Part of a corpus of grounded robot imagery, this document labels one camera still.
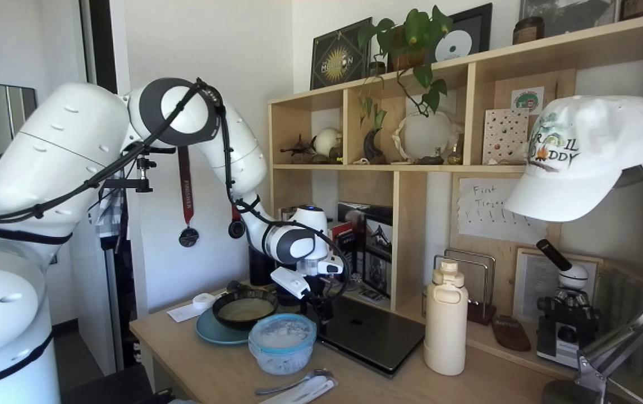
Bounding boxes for stand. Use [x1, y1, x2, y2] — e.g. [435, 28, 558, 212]
[102, 147, 177, 195]

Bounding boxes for medal on red ribbon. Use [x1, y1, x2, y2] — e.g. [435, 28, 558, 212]
[177, 146, 200, 249]
[228, 204, 247, 240]

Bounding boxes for brown case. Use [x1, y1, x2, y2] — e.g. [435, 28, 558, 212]
[490, 315, 532, 353]

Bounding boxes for plastic container with blue lid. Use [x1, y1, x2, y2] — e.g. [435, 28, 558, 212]
[247, 313, 318, 376]

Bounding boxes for wooden shelf unit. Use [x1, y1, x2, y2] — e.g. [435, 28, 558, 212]
[268, 10, 643, 393]

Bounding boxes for white shell ornament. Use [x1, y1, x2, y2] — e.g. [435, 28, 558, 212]
[392, 111, 462, 165]

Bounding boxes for black and gold framed poster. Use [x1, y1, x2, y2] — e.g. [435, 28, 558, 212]
[309, 17, 373, 91]

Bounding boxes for black and white microscope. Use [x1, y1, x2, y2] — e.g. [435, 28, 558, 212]
[535, 238, 602, 370]

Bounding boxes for row of books and frames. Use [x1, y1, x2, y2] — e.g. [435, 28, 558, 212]
[329, 200, 394, 299]

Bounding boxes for framed silver disc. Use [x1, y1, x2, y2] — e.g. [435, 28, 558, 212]
[431, 2, 494, 64]

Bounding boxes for round sticker card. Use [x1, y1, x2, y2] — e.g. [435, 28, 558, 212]
[511, 86, 545, 116]

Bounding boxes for framed document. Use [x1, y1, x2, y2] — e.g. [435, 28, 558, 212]
[512, 247, 604, 324]

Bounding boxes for handwritten paper note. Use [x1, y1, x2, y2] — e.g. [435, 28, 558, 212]
[457, 177, 548, 245]

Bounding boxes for hanging clothes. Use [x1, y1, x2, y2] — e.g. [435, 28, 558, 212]
[92, 173, 129, 251]

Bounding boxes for wire letter holder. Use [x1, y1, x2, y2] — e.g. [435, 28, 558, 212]
[422, 248, 497, 327]

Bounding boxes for dark vase with plant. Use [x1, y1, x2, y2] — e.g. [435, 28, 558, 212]
[359, 98, 388, 166]

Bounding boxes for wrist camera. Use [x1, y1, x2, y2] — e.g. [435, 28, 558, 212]
[270, 266, 311, 300]

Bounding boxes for white egg ornament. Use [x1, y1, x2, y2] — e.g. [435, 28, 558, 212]
[313, 127, 343, 158]

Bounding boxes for blue plate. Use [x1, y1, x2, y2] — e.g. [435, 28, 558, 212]
[195, 307, 255, 346]

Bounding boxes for dark figurine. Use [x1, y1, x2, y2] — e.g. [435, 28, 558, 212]
[279, 134, 316, 165]

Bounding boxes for black tumbler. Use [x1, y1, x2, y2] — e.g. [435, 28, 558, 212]
[248, 246, 277, 287]

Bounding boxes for black bowl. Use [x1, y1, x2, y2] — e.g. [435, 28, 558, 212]
[212, 288, 279, 331]

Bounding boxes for brown jar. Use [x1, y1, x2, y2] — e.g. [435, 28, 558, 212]
[512, 16, 546, 46]

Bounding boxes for potted trailing plant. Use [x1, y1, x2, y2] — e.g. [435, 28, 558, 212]
[356, 5, 454, 119]

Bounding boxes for cream water bottle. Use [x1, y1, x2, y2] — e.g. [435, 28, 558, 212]
[423, 259, 470, 377]

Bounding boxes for white printed cap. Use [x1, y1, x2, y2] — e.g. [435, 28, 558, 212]
[503, 95, 643, 223]

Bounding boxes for framed picture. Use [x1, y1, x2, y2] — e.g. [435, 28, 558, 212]
[519, 0, 620, 38]

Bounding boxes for dotted greeting card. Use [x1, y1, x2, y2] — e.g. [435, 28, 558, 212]
[481, 107, 530, 166]

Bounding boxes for metal spoon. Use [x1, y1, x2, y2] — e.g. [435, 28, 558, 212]
[254, 368, 334, 396]

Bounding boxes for white paper slip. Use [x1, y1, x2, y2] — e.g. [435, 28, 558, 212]
[166, 302, 211, 324]

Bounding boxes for black chair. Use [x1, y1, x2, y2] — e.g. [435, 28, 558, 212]
[60, 364, 157, 404]

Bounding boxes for silver desk lamp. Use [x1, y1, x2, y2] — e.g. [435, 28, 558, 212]
[540, 159, 643, 404]

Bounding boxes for dark grey laptop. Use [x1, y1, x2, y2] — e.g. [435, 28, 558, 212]
[314, 294, 427, 378]

